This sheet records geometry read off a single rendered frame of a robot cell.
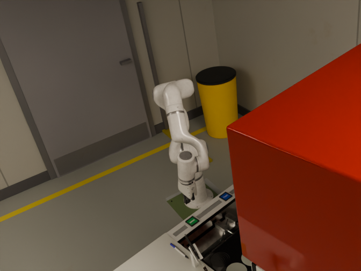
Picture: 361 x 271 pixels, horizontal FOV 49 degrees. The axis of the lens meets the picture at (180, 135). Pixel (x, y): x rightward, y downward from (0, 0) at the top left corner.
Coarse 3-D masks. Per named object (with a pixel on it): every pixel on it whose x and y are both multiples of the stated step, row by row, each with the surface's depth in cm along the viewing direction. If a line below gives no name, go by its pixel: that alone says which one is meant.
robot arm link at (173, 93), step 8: (176, 80) 213; (184, 80) 208; (168, 88) 196; (176, 88) 197; (184, 88) 206; (192, 88) 211; (168, 96) 195; (176, 96) 195; (184, 96) 207; (168, 104) 194; (176, 104) 194; (168, 112) 194
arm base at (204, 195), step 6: (198, 180) 238; (198, 186) 240; (204, 186) 244; (198, 192) 242; (204, 192) 245; (210, 192) 253; (198, 198) 244; (204, 198) 246; (210, 198) 248; (186, 204) 248; (192, 204) 247; (198, 204) 246; (204, 204) 244
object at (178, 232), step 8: (232, 192) 232; (216, 200) 228; (200, 208) 224; (208, 208) 224; (216, 208) 222; (200, 216) 220; (208, 216) 218; (184, 224) 216; (168, 232) 213; (176, 232) 212; (184, 232) 211; (176, 240) 207
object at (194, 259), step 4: (192, 244) 185; (196, 248) 184; (192, 252) 183; (192, 256) 185; (196, 256) 184; (200, 256) 185; (192, 260) 187; (196, 260) 183; (192, 264) 190; (196, 264) 189
